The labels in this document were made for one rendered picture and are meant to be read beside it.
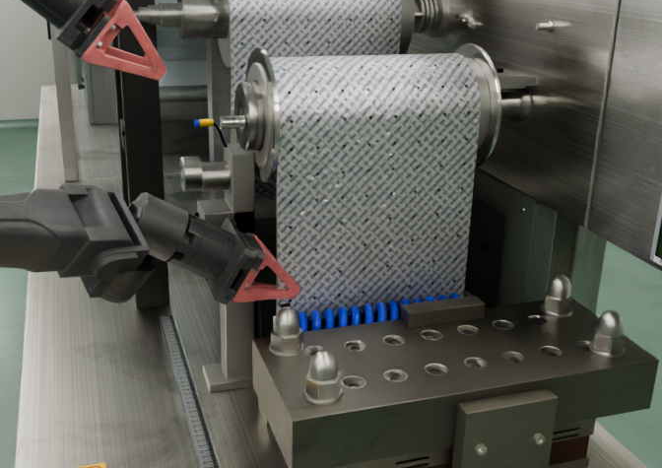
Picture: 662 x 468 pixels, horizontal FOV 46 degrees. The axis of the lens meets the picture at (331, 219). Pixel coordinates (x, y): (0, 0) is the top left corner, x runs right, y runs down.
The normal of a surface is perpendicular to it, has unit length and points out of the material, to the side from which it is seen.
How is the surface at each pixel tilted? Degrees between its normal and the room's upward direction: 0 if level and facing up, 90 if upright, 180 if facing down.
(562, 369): 0
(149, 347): 0
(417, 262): 90
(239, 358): 90
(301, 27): 92
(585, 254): 90
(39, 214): 41
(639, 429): 0
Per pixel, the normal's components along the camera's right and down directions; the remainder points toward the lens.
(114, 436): 0.03, -0.94
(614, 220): -0.95, 0.08
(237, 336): 0.31, 0.33
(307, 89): 0.27, -0.26
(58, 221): 0.64, -0.62
